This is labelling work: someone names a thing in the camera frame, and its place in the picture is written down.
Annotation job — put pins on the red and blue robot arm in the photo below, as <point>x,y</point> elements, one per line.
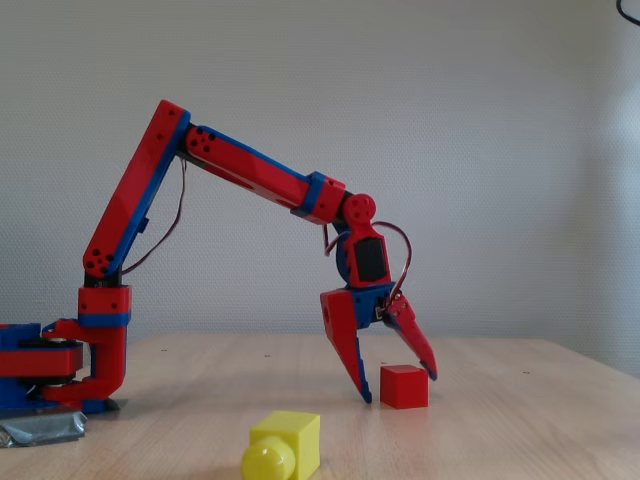
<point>130,200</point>

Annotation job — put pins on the yellow block with round knob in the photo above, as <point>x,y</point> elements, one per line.
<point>295,440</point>

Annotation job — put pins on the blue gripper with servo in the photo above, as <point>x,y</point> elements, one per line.
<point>361,309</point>

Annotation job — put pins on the grey duct tape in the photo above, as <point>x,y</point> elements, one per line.
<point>40,427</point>

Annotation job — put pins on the red cube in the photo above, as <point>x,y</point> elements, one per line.
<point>404,390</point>

